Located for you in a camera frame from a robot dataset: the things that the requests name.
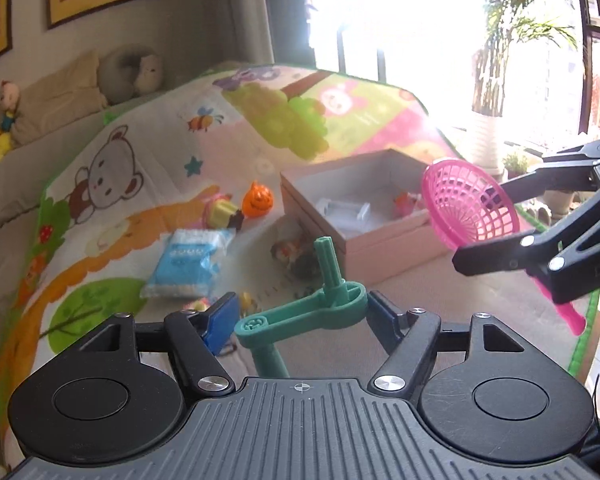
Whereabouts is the yellow pink toy camera keychain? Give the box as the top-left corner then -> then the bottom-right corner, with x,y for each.
182,292 -> 261,318

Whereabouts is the blue white tissue packet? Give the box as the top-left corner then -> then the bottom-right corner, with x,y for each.
140,229 -> 236,299

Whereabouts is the teal plastic crank handle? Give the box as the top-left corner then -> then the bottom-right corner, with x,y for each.
234,236 -> 367,378

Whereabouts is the pink plastic mesh scoop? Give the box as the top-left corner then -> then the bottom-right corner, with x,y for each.
420,157 -> 588,337

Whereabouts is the dark-haired doll figurine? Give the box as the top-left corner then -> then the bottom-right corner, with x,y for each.
270,234 -> 320,281

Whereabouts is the orange pumpkin toy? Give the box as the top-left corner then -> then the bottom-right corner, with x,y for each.
242,181 -> 274,219

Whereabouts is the yellow pink cupcake toy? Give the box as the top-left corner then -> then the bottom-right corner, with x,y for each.
201,194 -> 245,232

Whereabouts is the pink cardboard box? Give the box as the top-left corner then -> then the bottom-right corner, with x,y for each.
280,150 -> 448,285

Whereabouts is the potted palm plant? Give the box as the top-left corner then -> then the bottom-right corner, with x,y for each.
472,0 -> 577,117

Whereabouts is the grey sofa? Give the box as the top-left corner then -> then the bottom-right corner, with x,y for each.
0,76 -> 225,391

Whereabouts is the beige plush pillow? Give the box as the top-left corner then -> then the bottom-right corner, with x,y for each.
12,50 -> 108,145

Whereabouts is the grey sheep plush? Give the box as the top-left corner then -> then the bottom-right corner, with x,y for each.
97,44 -> 164,105

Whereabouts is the small doll plush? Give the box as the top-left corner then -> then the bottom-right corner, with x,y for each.
0,80 -> 20,132

